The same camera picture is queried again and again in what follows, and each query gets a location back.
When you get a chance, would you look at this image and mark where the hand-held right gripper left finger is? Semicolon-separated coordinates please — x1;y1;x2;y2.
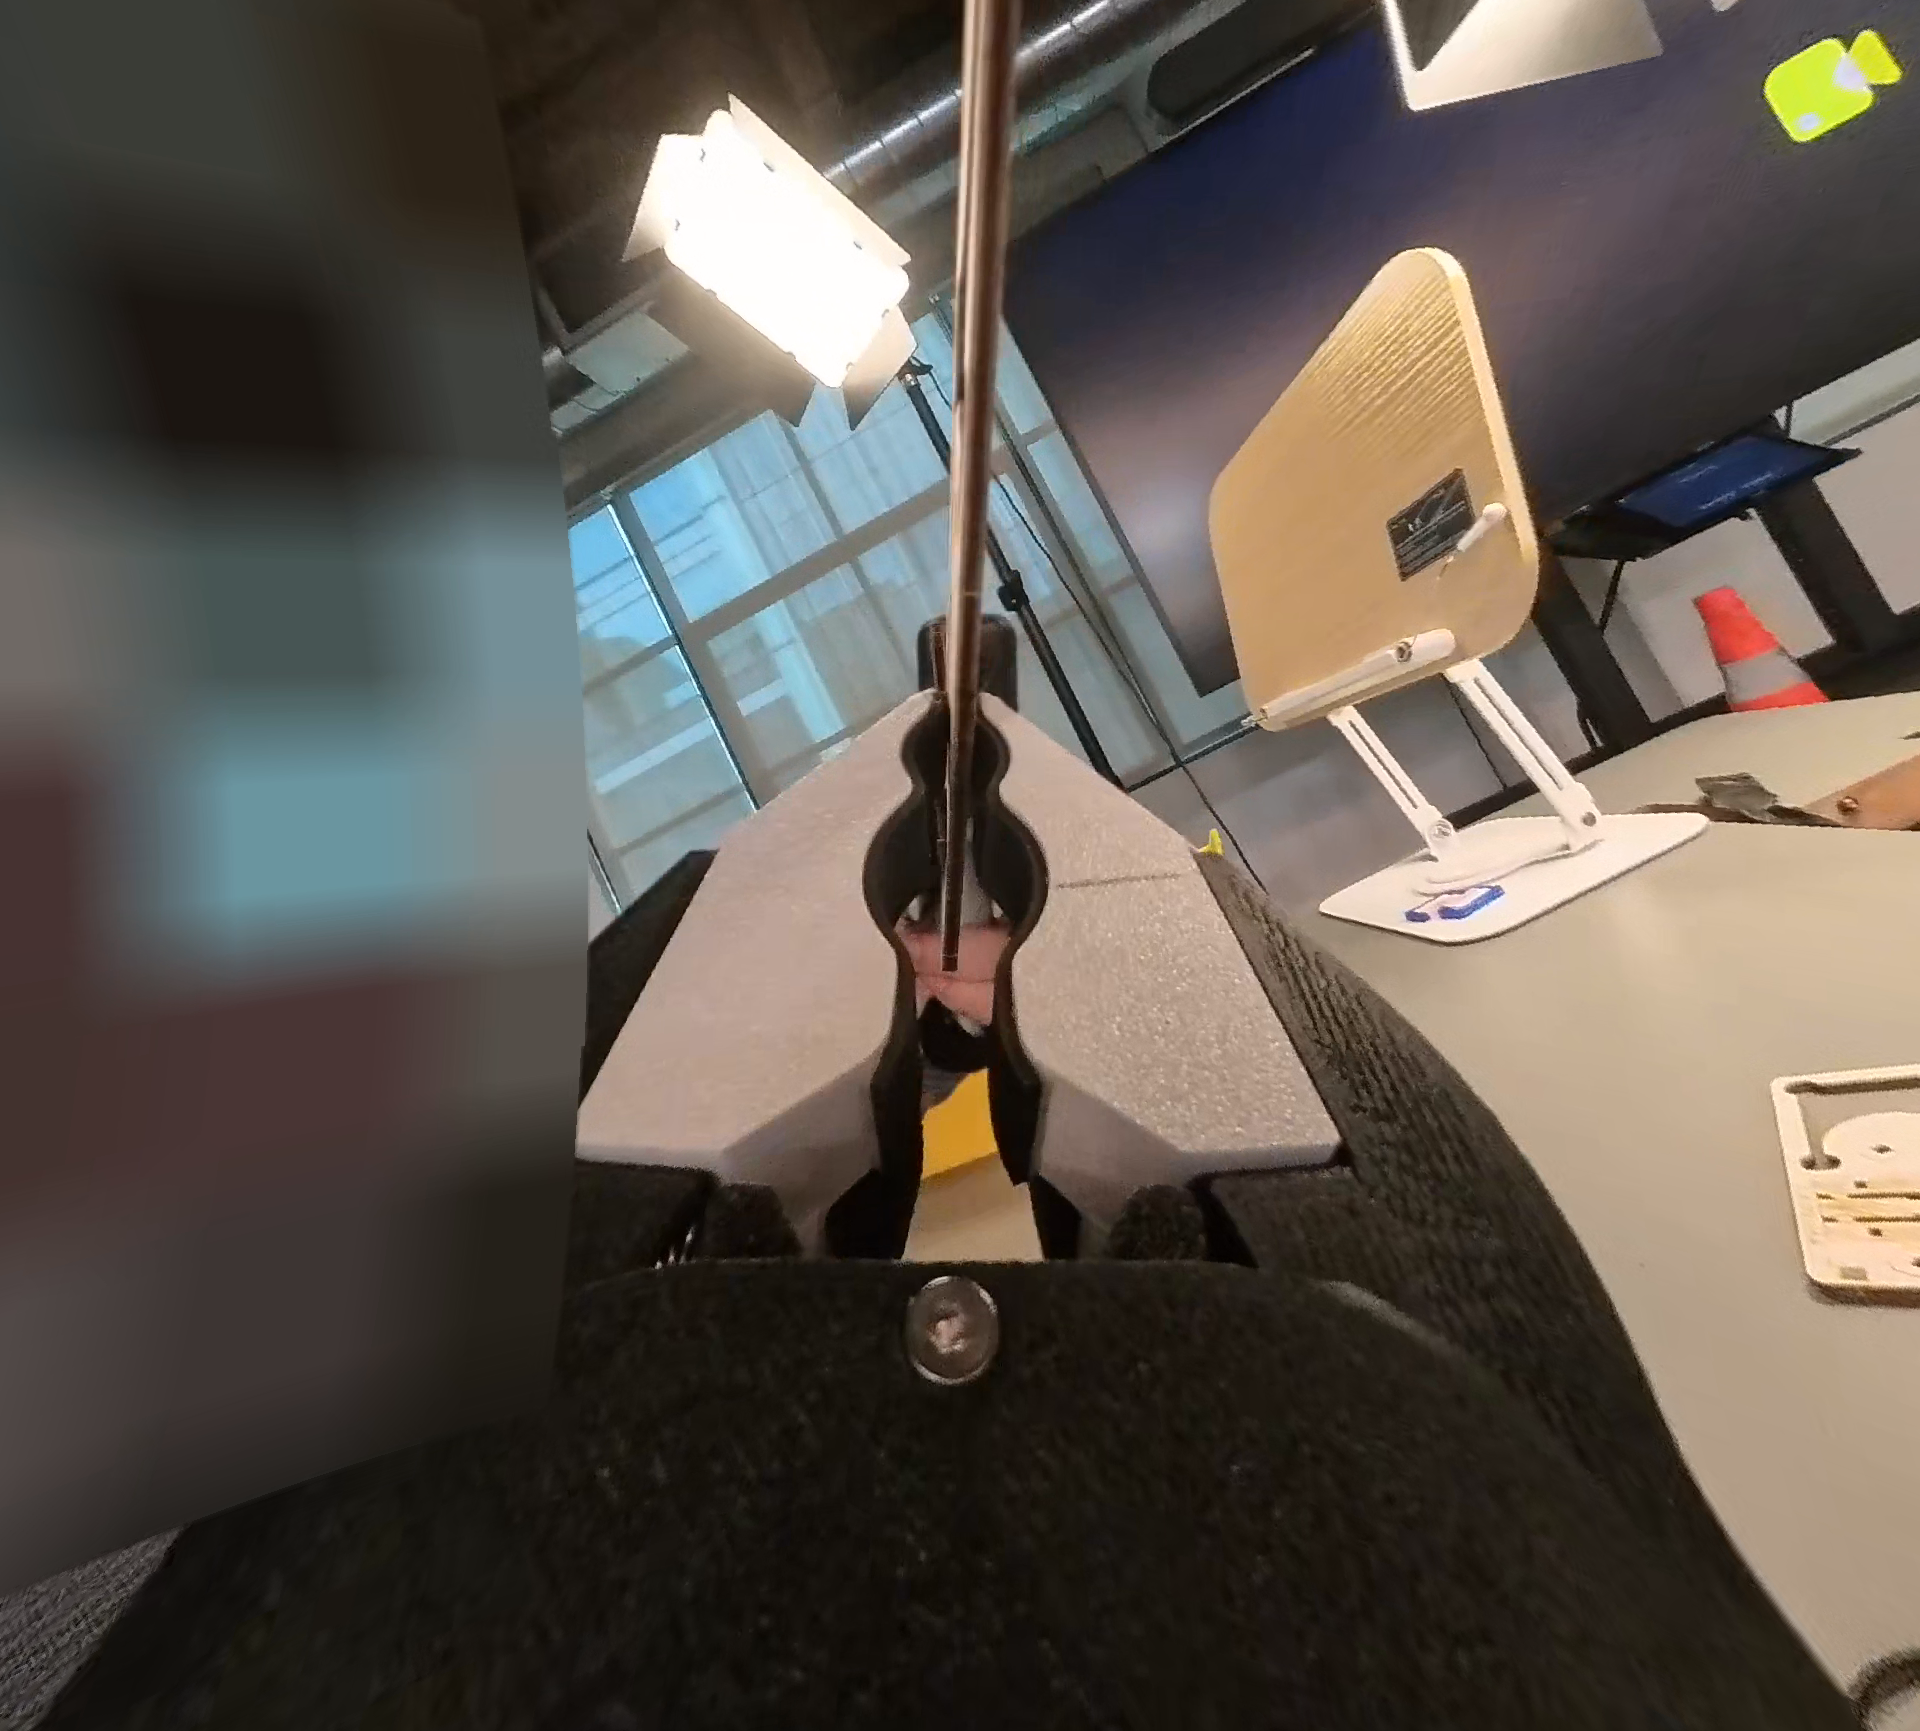
573;688;970;1260

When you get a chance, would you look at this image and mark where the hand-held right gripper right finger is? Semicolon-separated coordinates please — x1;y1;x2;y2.
952;694;1344;1266

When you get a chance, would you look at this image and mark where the large wooden model parts sheet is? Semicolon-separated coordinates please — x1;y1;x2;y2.
931;0;1039;976

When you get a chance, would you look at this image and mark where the small wooden model parts sheet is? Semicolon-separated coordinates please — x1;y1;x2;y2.
1769;1064;1920;1307

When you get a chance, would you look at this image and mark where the black light stand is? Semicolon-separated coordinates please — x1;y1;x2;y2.
895;358;1128;788

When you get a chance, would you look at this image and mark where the wooden book stand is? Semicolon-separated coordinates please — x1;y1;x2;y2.
1206;246;1711;948

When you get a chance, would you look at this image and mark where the orange traffic cone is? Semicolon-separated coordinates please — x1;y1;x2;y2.
1694;586;1830;714

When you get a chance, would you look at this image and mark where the small blue screen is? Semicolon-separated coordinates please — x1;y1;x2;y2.
1616;434;1861;534

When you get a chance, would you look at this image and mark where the black standing desk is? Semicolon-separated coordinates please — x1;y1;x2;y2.
1543;456;1907;744

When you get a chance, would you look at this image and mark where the large dark wall screen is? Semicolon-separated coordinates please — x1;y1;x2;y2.
1002;0;1920;702

